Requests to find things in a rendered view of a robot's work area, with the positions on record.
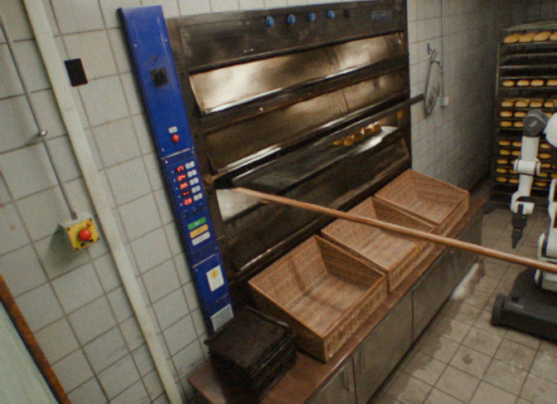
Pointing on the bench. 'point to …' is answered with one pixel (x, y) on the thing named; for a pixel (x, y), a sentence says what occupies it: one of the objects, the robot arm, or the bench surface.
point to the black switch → (159, 76)
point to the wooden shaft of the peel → (412, 233)
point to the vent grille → (221, 317)
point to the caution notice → (215, 278)
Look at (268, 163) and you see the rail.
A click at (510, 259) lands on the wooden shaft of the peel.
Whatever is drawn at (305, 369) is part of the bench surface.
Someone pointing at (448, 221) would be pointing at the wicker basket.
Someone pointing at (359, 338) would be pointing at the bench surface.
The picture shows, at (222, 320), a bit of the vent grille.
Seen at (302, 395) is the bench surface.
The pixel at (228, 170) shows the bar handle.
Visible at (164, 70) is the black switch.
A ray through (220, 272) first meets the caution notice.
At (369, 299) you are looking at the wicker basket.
